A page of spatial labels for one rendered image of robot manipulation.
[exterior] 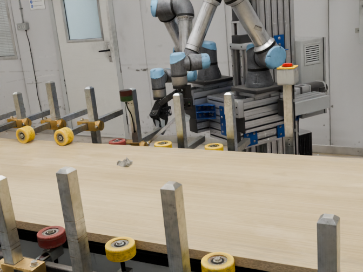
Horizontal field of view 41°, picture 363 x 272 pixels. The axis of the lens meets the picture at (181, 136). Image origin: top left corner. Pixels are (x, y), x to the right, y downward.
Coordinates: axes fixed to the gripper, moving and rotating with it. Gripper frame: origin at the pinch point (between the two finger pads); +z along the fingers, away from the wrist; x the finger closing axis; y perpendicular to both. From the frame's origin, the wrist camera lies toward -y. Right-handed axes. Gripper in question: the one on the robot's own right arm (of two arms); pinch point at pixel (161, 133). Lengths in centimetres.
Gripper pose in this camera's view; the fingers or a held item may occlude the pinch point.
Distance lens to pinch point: 266.2
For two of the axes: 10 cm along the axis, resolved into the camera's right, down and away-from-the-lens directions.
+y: 4.5, -2.8, 8.5
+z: 0.9, 9.6, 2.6
